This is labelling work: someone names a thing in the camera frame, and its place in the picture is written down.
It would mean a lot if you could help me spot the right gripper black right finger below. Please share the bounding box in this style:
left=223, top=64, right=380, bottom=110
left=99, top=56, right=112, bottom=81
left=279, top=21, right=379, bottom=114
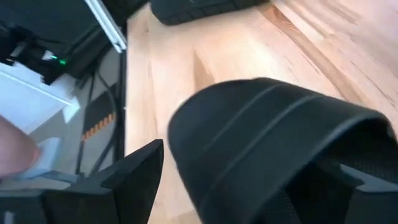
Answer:
left=288, top=161, right=398, bottom=224

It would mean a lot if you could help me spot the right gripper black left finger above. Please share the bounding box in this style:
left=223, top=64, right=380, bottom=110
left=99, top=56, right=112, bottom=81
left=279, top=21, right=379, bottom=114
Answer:
left=71, top=139, right=165, bottom=224

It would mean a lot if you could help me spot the black rubber slide sandal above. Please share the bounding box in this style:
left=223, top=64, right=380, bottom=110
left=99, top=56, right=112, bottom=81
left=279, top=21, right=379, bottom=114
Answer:
left=167, top=77, right=398, bottom=224
left=149, top=0, right=271, bottom=26

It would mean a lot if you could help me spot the person's hand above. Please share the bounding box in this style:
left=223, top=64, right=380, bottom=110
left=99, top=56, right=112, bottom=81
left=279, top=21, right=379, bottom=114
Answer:
left=0, top=115, right=40, bottom=180

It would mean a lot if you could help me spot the white cardboard box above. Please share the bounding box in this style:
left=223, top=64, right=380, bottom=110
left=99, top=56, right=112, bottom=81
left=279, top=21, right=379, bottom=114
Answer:
left=0, top=61, right=81, bottom=135

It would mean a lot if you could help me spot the black device with green light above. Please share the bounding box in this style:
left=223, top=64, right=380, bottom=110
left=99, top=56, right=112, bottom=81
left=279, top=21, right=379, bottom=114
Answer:
left=0, top=18, right=108, bottom=85

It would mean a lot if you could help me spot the black orange striped cable cover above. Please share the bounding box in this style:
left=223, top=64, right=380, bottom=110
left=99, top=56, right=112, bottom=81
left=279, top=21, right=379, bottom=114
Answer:
left=81, top=93, right=118, bottom=141

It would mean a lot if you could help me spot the silver aluminium bracket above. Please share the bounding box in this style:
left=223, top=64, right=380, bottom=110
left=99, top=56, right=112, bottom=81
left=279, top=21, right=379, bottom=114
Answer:
left=83, top=0, right=128, bottom=54

